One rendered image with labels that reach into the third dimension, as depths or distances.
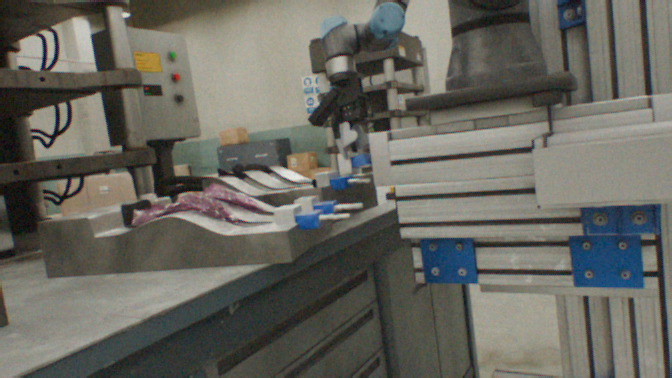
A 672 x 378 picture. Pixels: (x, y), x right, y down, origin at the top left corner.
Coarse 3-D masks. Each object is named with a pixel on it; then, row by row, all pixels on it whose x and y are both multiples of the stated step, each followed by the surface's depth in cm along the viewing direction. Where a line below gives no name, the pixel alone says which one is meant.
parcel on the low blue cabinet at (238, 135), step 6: (222, 132) 843; (228, 132) 837; (234, 132) 833; (240, 132) 837; (246, 132) 853; (222, 138) 844; (228, 138) 838; (234, 138) 834; (240, 138) 836; (246, 138) 851; (222, 144) 847; (228, 144) 842; (234, 144) 850
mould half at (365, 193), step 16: (224, 176) 129; (256, 176) 134; (288, 176) 141; (368, 176) 129; (240, 192) 123; (256, 192) 123; (272, 192) 121; (288, 192) 115; (304, 192) 113; (320, 192) 110; (336, 192) 115; (352, 192) 122; (368, 192) 128; (368, 208) 128
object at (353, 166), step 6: (342, 156) 124; (348, 156) 123; (354, 156) 123; (360, 156) 122; (366, 156) 122; (342, 162) 124; (348, 162) 123; (354, 162) 123; (360, 162) 122; (366, 162) 122; (342, 168) 124; (348, 168) 123; (354, 168) 124; (360, 168) 126; (342, 174) 124; (348, 174) 125; (354, 174) 126
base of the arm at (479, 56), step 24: (480, 24) 72; (504, 24) 71; (528, 24) 74; (456, 48) 76; (480, 48) 72; (504, 48) 71; (528, 48) 72; (456, 72) 77; (480, 72) 72; (504, 72) 70; (528, 72) 71
